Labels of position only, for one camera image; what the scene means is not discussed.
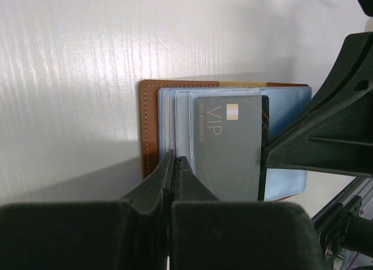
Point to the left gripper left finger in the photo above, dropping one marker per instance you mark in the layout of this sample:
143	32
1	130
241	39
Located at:
128	233

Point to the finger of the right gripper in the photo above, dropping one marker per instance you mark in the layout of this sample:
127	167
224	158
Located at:
333	134

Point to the brown leather card holder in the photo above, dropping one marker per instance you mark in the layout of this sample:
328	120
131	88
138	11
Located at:
166	122

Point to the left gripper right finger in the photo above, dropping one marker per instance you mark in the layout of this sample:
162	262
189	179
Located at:
206	233

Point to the black VIP card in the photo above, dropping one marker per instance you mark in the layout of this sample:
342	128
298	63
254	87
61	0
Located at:
230	132

